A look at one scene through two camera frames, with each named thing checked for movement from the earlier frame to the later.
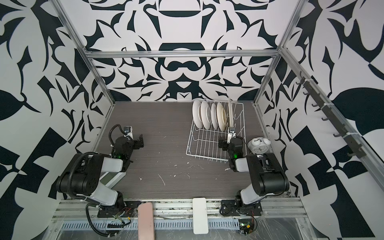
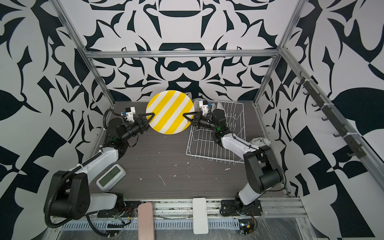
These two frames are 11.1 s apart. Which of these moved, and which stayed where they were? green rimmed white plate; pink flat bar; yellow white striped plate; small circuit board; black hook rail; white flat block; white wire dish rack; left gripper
Moved: left gripper; yellow white striped plate; green rimmed white plate
Stayed: white flat block; white wire dish rack; black hook rail; pink flat bar; small circuit board
